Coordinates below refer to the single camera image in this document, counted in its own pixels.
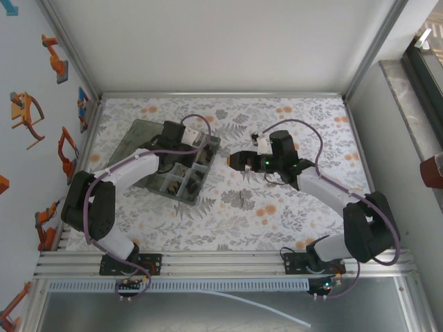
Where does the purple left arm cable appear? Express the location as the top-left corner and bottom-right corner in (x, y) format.
(84, 113), (214, 302)

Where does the white plastic tube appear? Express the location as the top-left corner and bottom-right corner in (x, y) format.
(202, 289), (312, 329)

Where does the aluminium frame post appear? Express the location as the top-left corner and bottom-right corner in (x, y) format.
(36, 0), (104, 103)
(344, 0), (410, 103)

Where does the blue and orange sticker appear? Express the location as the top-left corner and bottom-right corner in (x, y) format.
(76, 86), (91, 134)

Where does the white slotted cable duct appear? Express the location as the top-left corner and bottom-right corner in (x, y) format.
(48, 279), (311, 292)

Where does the clear green compartment organizer box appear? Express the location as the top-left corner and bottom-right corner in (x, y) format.
(107, 118), (222, 207)

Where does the wide aluminium frame rail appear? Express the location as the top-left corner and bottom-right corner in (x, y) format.
(33, 249), (418, 279)

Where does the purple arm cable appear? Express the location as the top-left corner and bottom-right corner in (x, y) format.
(261, 118), (402, 300)
(84, 113), (214, 302)

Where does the small green circuit board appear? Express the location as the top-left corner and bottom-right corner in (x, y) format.
(116, 276), (146, 290)
(320, 275), (343, 292)

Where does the white window handle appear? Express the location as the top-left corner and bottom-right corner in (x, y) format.
(415, 28), (433, 49)

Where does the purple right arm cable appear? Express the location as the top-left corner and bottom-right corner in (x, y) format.
(261, 118), (402, 300)

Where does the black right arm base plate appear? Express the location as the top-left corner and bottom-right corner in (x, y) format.
(283, 252), (347, 276)

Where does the orange claw machine sticker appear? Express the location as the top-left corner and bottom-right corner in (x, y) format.
(9, 91), (46, 151)

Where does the grey metal shelf plate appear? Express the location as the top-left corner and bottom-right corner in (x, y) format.
(41, 291), (406, 332)

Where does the floral patterned table mat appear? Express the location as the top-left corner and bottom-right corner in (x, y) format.
(65, 98), (387, 252)

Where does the blue wall sticker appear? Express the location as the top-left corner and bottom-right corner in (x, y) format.
(0, 0), (20, 17)

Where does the grey stone window sill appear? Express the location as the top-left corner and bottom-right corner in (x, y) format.
(379, 59), (443, 163)

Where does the dark window frame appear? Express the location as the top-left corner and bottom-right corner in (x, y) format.
(401, 20), (443, 117)

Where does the brown cup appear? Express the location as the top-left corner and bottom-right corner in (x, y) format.
(419, 151), (443, 190)

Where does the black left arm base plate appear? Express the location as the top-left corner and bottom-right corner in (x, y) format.
(99, 253), (163, 276)

